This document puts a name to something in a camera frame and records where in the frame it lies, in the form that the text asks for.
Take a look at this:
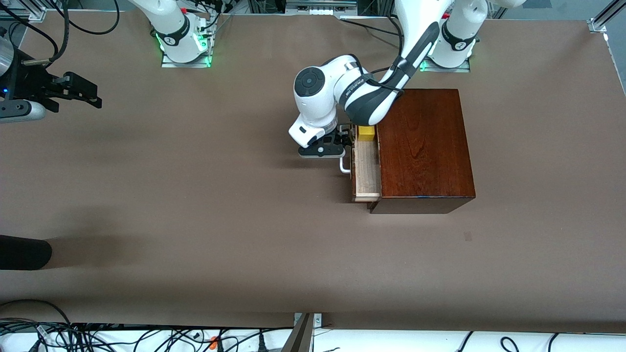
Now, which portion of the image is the wooden drawer with white handle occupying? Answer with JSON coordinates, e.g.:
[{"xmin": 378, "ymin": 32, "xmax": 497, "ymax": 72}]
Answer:
[{"xmin": 339, "ymin": 125, "xmax": 382, "ymax": 203}]

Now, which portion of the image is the dark brown wooden cabinet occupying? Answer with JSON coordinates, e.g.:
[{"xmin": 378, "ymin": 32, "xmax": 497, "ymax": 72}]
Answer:
[{"xmin": 370, "ymin": 88, "xmax": 476, "ymax": 215}]

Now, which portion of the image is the grey box with white connectors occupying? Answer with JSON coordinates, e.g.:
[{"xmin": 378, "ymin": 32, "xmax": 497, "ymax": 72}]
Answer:
[{"xmin": 285, "ymin": 0, "xmax": 358, "ymax": 16}]

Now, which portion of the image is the black rounded object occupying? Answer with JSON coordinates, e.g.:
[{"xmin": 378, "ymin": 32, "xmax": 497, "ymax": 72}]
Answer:
[{"xmin": 0, "ymin": 235, "xmax": 52, "ymax": 271}]

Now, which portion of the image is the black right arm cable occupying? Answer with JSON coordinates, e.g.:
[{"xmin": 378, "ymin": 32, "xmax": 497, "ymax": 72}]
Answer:
[
  {"xmin": 0, "ymin": 6, "xmax": 60, "ymax": 50},
  {"xmin": 66, "ymin": 0, "xmax": 121, "ymax": 35},
  {"xmin": 22, "ymin": 0, "xmax": 71, "ymax": 66}
]

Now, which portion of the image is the aluminium frame rail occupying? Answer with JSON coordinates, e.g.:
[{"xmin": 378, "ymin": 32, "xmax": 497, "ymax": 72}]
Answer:
[
  {"xmin": 0, "ymin": 0, "xmax": 48, "ymax": 22},
  {"xmin": 587, "ymin": 0, "xmax": 626, "ymax": 35}
]

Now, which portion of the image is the black base cable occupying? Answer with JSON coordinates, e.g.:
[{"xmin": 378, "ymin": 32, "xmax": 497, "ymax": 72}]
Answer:
[{"xmin": 341, "ymin": 19, "xmax": 399, "ymax": 38}]

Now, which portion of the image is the aluminium post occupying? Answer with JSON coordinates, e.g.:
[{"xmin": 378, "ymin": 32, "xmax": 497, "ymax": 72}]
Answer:
[{"xmin": 281, "ymin": 313, "xmax": 316, "ymax": 352}]

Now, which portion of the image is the black looped cable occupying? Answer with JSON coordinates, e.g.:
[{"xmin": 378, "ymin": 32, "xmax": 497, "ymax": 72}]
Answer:
[{"xmin": 0, "ymin": 299, "xmax": 74, "ymax": 338}]

